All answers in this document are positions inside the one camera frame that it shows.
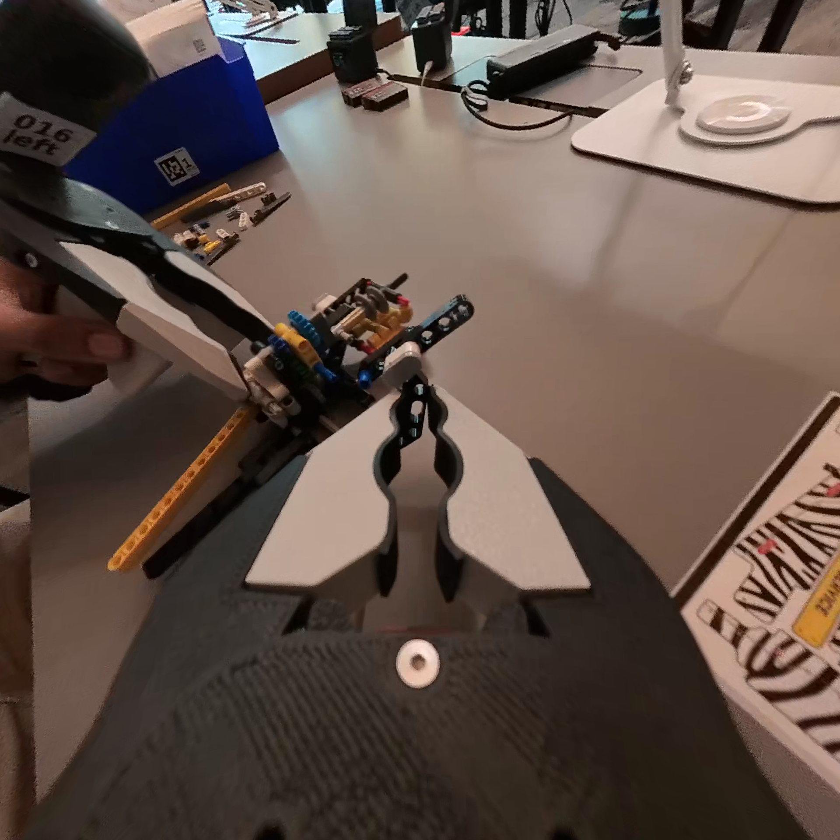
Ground zebra print sticker sheet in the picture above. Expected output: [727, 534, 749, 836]
[672, 392, 840, 788]

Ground pile of loose lego parts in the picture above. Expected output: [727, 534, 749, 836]
[151, 182, 294, 265]

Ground multicoloured lego chassis assembly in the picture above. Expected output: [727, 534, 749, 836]
[108, 272, 416, 580]

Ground white cardboard box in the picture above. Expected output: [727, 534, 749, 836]
[672, 591, 840, 840]

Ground white monitor stand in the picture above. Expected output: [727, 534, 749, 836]
[571, 0, 840, 206]

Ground blue plastic bin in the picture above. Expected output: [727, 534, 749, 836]
[66, 36, 280, 215]

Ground brown wooden table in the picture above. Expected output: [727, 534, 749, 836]
[215, 12, 404, 104]

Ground black lego beam subassembly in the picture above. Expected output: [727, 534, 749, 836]
[357, 294, 475, 457]

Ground black cable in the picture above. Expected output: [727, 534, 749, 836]
[459, 80, 593, 133]

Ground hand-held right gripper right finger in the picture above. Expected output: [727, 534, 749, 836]
[427, 386, 592, 626]

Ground black battery charger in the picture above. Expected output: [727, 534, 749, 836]
[409, 4, 455, 76]
[326, 25, 380, 84]

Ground white plastic part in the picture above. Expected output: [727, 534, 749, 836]
[219, 0, 278, 25]

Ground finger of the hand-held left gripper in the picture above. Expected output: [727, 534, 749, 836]
[152, 251, 275, 343]
[59, 241, 253, 403]

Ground white papers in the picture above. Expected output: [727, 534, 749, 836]
[123, 0, 225, 78]

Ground person's left hand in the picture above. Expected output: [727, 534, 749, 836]
[0, 261, 133, 388]

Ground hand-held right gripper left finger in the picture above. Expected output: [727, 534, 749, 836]
[245, 377, 421, 629]

